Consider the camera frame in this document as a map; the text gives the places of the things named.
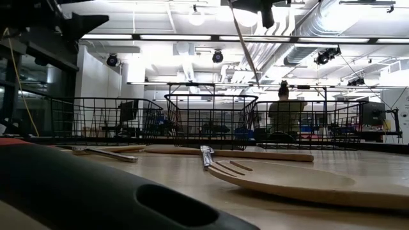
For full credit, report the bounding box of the wooden spork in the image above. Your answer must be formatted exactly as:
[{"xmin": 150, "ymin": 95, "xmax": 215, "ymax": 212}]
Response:
[{"xmin": 207, "ymin": 158, "xmax": 409, "ymax": 211}]

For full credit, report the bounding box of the black computer monitor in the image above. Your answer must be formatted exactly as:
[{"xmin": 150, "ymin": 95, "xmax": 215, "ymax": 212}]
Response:
[
  {"xmin": 360, "ymin": 101, "xmax": 402, "ymax": 135},
  {"xmin": 118, "ymin": 100, "xmax": 139, "ymax": 123}
]

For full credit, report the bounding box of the black background rig frame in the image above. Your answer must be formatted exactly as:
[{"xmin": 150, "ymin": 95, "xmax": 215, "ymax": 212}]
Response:
[{"xmin": 126, "ymin": 81, "xmax": 409, "ymax": 106}]

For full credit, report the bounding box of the yellow extension cable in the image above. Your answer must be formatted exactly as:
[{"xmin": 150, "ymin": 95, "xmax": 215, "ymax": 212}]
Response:
[{"xmin": 3, "ymin": 27, "xmax": 41, "ymax": 137}]

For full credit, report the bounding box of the black overhead light bar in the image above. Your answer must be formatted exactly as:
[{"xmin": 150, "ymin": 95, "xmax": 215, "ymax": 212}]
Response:
[{"xmin": 79, "ymin": 33, "xmax": 409, "ymax": 45}]

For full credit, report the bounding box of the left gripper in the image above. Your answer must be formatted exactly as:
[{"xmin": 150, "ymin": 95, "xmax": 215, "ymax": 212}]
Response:
[{"xmin": 0, "ymin": 0, "xmax": 110, "ymax": 42}]

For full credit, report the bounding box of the round white ceiling lamp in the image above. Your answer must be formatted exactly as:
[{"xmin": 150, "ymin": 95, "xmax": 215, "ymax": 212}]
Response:
[{"xmin": 187, "ymin": 9, "xmax": 206, "ymax": 27}]

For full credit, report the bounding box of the wooden spoon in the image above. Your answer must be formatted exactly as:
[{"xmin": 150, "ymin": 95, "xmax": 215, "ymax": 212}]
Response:
[{"xmin": 143, "ymin": 146, "xmax": 314, "ymax": 163}]

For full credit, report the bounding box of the black aluminium table frame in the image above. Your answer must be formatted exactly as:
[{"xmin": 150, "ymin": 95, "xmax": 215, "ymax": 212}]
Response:
[{"xmin": 0, "ymin": 134, "xmax": 409, "ymax": 155}]

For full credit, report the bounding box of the black office chair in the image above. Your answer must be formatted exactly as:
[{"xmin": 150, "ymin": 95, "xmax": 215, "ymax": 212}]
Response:
[{"xmin": 266, "ymin": 131, "xmax": 297, "ymax": 143}]

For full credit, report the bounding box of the person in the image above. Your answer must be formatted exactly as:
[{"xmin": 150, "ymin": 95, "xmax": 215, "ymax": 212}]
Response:
[{"xmin": 268, "ymin": 80, "xmax": 308, "ymax": 143}]

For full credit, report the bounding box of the black wire basket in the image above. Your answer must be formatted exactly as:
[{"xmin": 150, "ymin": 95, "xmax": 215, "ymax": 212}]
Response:
[
  {"xmin": 252, "ymin": 100, "xmax": 368, "ymax": 150},
  {"xmin": 44, "ymin": 97, "xmax": 164, "ymax": 146},
  {"xmin": 164, "ymin": 94, "xmax": 259, "ymax": 151}
]

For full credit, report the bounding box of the white cabinet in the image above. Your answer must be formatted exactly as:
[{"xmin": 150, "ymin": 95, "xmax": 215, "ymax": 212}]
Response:
[{"xmin": 380, "ymin": 88, "xmax": 409, "ymax": 144}]

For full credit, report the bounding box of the silver table knife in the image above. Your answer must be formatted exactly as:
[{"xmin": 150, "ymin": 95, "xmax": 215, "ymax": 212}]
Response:
[
  {"xmin": 227, "ymin": 0, "xmax": 260, "ymax": 88},
  {"xmin": 56, "ymin": 145, "xmax": 139, "ymax": 163},
  {"xmin": 200, "ymin": 145, "xmax": 215, "ymax": 171}
]

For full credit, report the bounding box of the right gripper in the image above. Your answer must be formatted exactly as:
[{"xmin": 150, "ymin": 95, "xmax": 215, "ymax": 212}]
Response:
[{"xmin": 220, "ymin": 0, "xmax": 291, "ymax": 29}]

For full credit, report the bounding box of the blue storage bin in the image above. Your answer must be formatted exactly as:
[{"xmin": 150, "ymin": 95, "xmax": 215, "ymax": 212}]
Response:
[{"xmin": 235, "ymin": 127, "xmax": 253, "ymax": 140}]

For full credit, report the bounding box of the black spatula black-red handle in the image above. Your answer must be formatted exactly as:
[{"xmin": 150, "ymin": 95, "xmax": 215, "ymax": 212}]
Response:
[{"xmin": 0, "ymin": 137, "xmax": 259, "ymax": 230}]

